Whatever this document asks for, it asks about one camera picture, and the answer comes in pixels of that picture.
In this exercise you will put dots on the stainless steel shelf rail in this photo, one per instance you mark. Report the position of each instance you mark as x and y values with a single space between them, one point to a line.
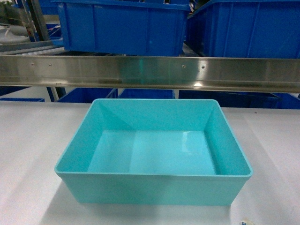
183 73

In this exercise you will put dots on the blue bin upper right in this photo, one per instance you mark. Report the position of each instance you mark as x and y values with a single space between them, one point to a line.
246 29

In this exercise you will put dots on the teal plastic bin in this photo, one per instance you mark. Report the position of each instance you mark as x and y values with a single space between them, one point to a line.
154 151

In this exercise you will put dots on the blue bin upper left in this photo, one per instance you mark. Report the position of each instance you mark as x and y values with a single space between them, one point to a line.
131 27

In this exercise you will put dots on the blue bin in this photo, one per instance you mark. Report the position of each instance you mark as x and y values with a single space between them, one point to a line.
131 27
246 29

